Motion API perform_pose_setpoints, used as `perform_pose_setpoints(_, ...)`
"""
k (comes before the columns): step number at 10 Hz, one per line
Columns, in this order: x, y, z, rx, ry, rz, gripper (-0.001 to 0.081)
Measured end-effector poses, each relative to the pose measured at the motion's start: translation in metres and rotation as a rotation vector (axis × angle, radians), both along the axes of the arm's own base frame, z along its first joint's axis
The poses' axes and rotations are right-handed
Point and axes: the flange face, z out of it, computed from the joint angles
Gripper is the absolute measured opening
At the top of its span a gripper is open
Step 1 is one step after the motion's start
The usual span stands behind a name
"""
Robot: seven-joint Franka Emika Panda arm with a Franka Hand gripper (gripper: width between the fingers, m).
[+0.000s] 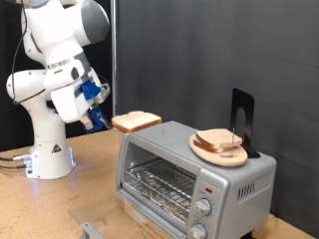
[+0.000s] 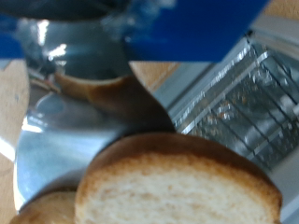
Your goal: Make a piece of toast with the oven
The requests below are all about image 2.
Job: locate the white bread slice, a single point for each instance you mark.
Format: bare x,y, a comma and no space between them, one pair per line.
174,193

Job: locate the silver toaster oven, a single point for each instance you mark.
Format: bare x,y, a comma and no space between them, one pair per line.
193,84

